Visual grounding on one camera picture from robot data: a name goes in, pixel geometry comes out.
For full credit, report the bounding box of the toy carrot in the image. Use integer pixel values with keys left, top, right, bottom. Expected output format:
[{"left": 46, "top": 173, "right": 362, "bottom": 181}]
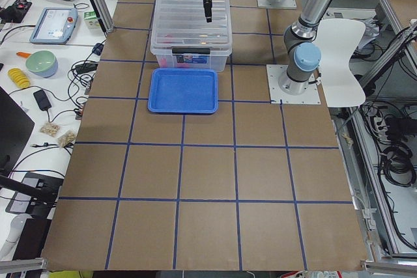
[{"left": 16, "top": 51, "right": 31, "bottom": 59}]

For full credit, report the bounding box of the snack bag near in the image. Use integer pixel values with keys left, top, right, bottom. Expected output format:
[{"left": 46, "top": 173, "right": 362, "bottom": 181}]
[{"left": 40, "top": 122, "right": 61, "bottom": 137}]

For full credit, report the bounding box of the black monitor edge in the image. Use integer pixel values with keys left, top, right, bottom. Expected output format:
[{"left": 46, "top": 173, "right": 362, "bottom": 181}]
[{"left": 0, "top": 88, "right": 35, "bottom": 176}]

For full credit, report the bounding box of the green and blue bowl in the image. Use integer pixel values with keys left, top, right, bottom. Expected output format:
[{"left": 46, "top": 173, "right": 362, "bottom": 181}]
[{"left": 25, "top": 50, "right": 58, "bottom": 78}]

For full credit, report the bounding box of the yellow toy corn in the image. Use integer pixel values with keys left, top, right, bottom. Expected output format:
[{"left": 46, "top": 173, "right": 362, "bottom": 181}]
[{"left": 7, "top": 68, "right": 31, "bottom": 89}]

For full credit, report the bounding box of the near teach pendant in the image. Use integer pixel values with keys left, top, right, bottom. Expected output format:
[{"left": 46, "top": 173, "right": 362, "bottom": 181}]
[{"left": 29, "top": 7, "right": 78, "bottom": 44}]

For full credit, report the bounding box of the snack bag far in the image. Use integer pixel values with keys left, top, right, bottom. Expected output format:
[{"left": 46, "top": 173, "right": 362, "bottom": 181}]
[{"left": 57, "top": 130, "right": 77, "bottom": 148}]

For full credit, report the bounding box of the translucent plastic storage box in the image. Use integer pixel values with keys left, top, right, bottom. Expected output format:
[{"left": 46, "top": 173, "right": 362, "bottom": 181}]
[{"left": 156, "top": 52, "right": 229, "bottom": 72}]

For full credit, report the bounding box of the white chair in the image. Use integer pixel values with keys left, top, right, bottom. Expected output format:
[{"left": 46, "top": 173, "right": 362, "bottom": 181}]
[{"left": 314, "top": 18, "right": 366, "bottom": 107}]

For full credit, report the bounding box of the black box latch handle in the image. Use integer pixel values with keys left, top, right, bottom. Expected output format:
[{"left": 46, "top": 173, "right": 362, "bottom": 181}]
[{"left": 171, "top": 47, "right": 210, "bottom": 55}]

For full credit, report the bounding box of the black adapter left table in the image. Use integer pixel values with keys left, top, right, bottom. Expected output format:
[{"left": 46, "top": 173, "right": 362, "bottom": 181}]
[{"left": 33, "top": 90, "right": 51, "bottom": 111}]

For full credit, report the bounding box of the green white carton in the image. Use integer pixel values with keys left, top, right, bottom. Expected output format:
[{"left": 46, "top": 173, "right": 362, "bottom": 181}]
[{"left": 83, "top": 11, "right": 101, "bottom": 29}]

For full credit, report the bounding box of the translucent plastic box lid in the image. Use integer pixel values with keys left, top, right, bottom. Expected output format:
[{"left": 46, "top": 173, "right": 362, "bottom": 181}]
[{"left": 150, "top": 0, "right": 232, "bottom": 57}]

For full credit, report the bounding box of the blue plastic tray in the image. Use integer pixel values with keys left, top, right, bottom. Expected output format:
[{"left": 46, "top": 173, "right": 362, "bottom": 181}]
[{"left": 148, "top": 68, "right": 218, "bottom": 115}]

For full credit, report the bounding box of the snack bag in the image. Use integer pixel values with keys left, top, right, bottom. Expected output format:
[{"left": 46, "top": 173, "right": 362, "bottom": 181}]
[
  {"left": 40, "top": 122, "right": 61, "bottom": 137},
  {"left": 57, "top": 130, "right": 77, "bottom": 148}
]

